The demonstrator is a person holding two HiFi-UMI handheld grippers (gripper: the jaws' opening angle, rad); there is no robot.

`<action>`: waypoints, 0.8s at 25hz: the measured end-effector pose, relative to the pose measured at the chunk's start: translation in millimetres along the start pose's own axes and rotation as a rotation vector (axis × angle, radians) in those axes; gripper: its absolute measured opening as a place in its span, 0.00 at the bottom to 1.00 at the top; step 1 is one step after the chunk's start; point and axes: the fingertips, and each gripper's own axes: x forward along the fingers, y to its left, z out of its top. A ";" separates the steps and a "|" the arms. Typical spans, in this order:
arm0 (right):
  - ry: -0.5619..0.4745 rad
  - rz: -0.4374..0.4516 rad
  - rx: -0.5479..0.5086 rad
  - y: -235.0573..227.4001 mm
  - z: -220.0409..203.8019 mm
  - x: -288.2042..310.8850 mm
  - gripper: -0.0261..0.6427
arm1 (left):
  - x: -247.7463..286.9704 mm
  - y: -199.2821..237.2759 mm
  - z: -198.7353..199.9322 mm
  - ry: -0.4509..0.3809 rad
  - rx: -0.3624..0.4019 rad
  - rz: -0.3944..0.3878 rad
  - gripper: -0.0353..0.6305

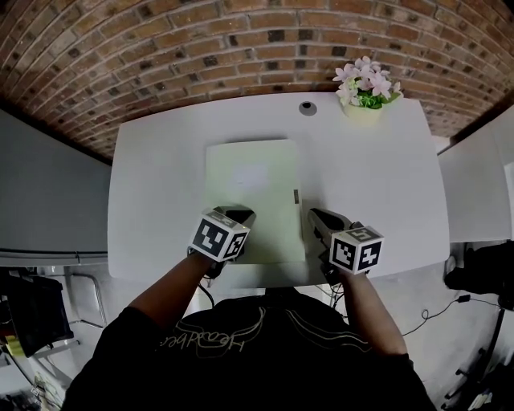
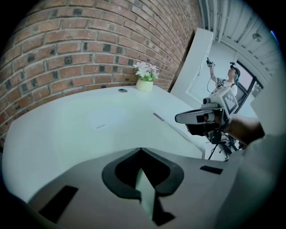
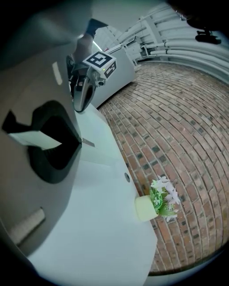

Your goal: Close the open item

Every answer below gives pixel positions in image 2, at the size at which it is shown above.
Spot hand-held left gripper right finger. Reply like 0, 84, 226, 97
141, 147, 227, 229

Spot person's right forearm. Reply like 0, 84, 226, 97
227, 115, 266, 147

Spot white ceiling pipe bundle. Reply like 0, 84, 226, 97
201, 0, 226, 42

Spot black tripod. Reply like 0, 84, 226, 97
207, 131, 245, 161

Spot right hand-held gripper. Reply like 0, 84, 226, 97
175, 89, 239, 144

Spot dark framed window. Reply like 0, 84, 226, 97
234, 59, 265, 103

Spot white shelf unit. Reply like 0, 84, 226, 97
169, 28, 214, 108

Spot white flowers in cream pot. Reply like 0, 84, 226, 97
133, 62, 160, 92

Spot white desk with drawers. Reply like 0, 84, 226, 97
6, 85, 207, 203

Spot pale green paper sheet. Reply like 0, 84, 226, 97
73, 98, 206, 222

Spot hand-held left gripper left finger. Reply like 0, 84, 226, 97
29, 147, 157, 229

